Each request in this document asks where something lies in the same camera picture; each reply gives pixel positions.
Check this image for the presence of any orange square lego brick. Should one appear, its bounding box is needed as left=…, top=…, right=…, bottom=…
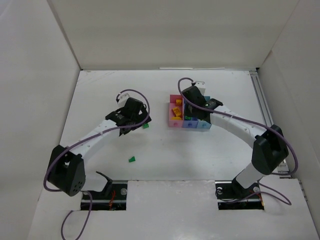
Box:
left=171, top=107, right=182, bottom=117

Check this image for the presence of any orange rounded lego brick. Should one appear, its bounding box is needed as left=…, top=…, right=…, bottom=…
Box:
left=170, top=116, right=182, bottom=121

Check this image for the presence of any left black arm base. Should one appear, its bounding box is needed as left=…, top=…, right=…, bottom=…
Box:
left=80, top=171, right=128, bottom=211

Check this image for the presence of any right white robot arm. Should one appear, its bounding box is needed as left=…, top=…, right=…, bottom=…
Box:
left=181, top=85, right=289, bottom=199

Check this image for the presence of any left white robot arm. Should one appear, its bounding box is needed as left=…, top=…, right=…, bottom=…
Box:
left=44, top=97, right=151, bottom=197

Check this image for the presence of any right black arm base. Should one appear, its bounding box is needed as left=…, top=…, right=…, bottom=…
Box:
left=215, top=180, right=265, bottom=211

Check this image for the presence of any pink container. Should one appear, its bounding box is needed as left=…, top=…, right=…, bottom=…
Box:
left=168, top=94, right=184, bottom=128

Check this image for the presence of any purple-blue container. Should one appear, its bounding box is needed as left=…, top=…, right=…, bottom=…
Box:
left=182, top=101, right=199, bottom=129

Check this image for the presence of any small green wedge lego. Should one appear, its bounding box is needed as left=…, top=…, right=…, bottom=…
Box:
left=128, top=156, right=136, bottom=163

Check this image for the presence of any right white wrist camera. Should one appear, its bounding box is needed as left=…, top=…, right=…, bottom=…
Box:
left=192, top=81, right=206, bottom=95

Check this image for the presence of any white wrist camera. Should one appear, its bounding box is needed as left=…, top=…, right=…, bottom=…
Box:
left=192, top=81, right=206, bottom=95
left=116, top=93, right=130, bottom=105

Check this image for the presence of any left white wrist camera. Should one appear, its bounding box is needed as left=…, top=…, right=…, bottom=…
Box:
left=116, top=93, right=130, bottom=105

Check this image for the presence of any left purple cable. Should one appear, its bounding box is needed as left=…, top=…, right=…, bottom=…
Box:
left=42, top=89, right=151, bottom=240

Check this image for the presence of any purple cable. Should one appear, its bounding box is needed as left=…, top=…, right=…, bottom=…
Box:
left=177, top=77, right=300, bottom=206
left=42, top=89, right=151, bottom=240

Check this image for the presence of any aluminium rail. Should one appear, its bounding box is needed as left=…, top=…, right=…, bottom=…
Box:
left=249, top=69, right=299, bottom=179

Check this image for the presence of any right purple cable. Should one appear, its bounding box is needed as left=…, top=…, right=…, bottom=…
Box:
left=177, top=77, right=300, bottom=206

